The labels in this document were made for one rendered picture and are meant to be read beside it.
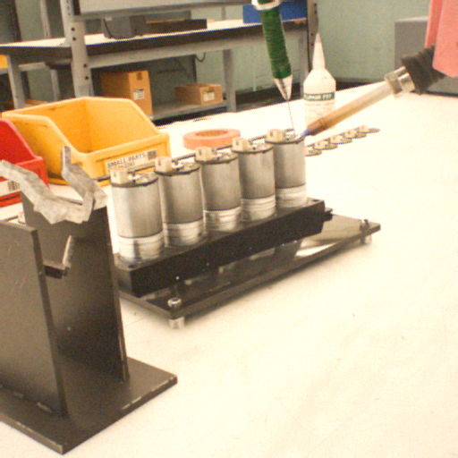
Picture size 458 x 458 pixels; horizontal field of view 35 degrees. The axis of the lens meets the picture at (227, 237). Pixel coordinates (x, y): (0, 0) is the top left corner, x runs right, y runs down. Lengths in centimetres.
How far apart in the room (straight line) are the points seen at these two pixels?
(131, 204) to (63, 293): 7
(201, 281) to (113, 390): 10
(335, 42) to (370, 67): 44
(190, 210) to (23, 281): 14
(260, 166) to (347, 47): 609
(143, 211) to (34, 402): 12
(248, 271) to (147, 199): 6
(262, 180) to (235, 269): 6
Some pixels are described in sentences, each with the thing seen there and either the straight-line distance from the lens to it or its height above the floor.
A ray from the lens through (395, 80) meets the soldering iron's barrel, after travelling 43.
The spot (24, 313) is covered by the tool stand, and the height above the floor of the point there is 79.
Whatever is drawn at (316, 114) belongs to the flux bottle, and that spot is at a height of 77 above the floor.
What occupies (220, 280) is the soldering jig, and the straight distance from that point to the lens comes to 36.
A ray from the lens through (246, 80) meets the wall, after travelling 624.
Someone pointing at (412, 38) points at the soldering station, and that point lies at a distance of 101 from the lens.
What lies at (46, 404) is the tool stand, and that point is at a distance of 29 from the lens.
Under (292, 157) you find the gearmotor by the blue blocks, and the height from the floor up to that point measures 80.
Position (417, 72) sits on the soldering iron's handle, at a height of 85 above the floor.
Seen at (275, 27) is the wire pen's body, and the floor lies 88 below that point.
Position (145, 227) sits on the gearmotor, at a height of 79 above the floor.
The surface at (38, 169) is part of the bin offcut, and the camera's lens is 61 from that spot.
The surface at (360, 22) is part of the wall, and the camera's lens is 638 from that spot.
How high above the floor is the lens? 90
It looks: 19 degrees down
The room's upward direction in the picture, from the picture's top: 4 degrees counter-clockwise
